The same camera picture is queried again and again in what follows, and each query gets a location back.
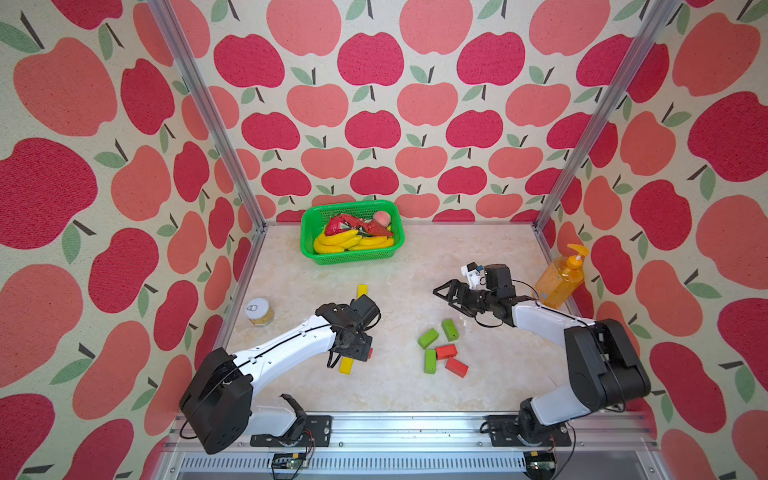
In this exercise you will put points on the green block lower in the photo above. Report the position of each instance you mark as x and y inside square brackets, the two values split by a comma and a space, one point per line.
[430, 361]

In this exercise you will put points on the yellow banana bunch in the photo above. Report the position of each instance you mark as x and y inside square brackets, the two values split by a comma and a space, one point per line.
[350, 241]

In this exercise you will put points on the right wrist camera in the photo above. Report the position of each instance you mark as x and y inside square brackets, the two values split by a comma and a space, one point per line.
[491, 277]

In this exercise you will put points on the small tin can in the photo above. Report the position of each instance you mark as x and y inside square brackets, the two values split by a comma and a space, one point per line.
[259, 312]

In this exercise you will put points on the orange soap dispenser bottle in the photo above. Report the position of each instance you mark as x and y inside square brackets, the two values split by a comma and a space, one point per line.
[562, 277]

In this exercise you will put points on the pink peach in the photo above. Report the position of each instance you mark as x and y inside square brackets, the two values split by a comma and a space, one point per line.
[383, 218]

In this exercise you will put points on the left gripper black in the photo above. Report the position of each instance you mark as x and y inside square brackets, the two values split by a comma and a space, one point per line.
[363, 349]

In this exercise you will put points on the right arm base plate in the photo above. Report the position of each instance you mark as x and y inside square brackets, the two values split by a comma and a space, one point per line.
[510, 431]

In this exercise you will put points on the aluminium post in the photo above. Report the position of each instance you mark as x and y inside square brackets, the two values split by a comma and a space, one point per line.
[655, 21]
[173, 34]

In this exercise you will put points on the green plastic basket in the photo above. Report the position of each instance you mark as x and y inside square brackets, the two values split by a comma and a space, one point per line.
[315, 220]

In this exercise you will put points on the right aluminium post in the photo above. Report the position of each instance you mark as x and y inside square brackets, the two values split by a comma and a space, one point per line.
[655, 21]

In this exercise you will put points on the green block left upper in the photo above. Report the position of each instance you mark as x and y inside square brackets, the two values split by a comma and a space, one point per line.
[428, 338]

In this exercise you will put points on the aluminium front rail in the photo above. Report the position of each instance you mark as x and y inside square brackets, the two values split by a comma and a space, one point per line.
[430, 445]

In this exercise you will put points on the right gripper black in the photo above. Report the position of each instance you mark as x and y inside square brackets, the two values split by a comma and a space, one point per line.
[463, 288]

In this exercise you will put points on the green block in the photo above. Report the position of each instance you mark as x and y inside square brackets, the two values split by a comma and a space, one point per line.
[428, 338]
[430, 361]
[450, 330]

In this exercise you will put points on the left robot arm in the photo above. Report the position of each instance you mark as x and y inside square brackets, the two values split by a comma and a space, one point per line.
[218, 404]

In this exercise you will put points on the left aluminium post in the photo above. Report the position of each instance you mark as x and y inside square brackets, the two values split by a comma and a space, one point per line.
[173, 34]

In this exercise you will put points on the red snack bag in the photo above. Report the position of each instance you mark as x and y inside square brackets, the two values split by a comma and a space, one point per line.
[345, 222]

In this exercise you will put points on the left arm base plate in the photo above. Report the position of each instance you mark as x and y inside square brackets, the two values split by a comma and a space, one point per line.
[314, 430]

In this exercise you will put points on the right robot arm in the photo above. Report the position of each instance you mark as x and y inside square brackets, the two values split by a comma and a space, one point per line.
[604, 369]

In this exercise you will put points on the green block right upper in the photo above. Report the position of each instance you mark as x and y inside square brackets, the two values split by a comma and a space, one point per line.
[450, 330]

